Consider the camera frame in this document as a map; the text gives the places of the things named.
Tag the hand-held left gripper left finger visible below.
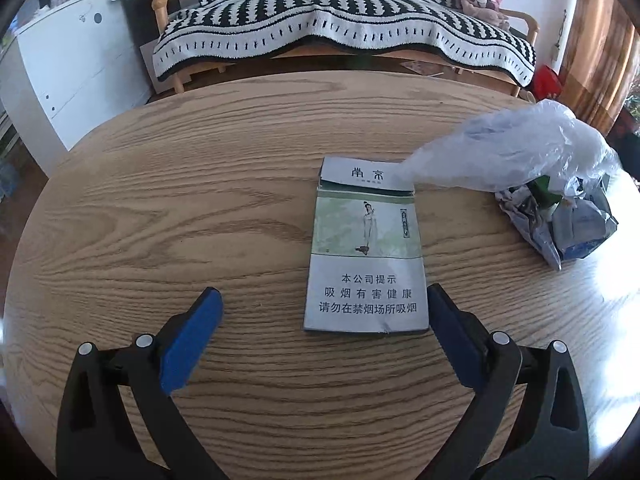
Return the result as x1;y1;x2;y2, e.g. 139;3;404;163
56;286;226;480

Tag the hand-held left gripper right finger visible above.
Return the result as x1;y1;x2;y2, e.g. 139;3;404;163
426;283;590;480

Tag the cigarette pack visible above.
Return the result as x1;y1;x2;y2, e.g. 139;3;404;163
301;156;431;335

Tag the blue grey wrapper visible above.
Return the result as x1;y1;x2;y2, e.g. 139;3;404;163
495;185;619;272

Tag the green wrapper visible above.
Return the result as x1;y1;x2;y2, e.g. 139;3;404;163
527;175;564;216

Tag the clear plastic bag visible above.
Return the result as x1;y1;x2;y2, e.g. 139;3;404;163
395;100;623;209

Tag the red bag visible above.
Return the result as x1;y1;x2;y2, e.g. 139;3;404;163
531;64;564;104

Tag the cardboard piece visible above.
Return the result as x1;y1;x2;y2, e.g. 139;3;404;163
400;60;442;77

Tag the white cabinet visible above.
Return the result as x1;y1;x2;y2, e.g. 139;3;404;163
0;0;153;178

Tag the black speaker box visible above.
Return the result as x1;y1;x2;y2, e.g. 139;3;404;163
121;0;181;52

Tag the beige plush toy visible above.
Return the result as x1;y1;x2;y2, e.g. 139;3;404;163
460;0;512;31

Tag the brown striped curtain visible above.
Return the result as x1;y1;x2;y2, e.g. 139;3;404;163
557;0;640;136

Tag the sofa with striped blanket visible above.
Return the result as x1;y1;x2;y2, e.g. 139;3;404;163
151;0;537;88

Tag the wooden frame sofa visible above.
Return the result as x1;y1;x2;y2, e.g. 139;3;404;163
151;0;540;98

